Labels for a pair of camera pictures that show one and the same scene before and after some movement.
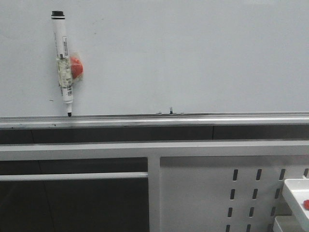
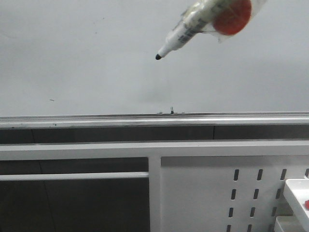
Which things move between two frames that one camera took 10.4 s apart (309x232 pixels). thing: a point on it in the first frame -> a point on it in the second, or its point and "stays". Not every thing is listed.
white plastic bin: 296,192 stays
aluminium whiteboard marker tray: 251,119 stays
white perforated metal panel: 226,194 stays
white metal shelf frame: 152,151 stays
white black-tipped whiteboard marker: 62,44 -> 198,18
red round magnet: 76,67 -> 231,16
